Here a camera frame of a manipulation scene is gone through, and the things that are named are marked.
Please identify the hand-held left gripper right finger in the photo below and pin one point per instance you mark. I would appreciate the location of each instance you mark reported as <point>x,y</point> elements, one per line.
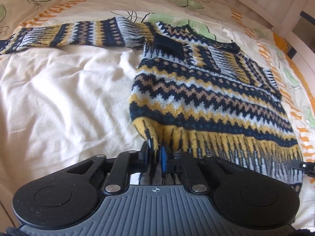
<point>163,159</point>

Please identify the navy yellow patterned knit sweater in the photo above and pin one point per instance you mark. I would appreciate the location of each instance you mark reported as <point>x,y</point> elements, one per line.
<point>209,86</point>

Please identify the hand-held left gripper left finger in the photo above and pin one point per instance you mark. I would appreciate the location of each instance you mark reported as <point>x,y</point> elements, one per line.
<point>145,158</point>

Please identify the leaf print bed sheet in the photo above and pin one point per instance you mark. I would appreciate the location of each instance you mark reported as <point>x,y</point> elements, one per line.
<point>64,86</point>

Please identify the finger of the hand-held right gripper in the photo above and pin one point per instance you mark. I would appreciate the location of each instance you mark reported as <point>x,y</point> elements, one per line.
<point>304,166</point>

